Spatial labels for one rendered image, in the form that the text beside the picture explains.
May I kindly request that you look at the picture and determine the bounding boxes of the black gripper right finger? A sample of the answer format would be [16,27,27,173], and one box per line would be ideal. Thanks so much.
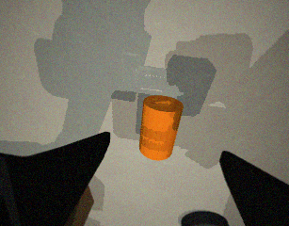
[219,151,289,226]

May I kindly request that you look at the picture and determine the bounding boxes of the orange cylinder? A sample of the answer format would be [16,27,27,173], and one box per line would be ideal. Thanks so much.
[139,95,184,160]

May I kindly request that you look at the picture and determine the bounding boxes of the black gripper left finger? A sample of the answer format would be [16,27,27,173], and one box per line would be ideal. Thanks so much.
[0,132,110,226]

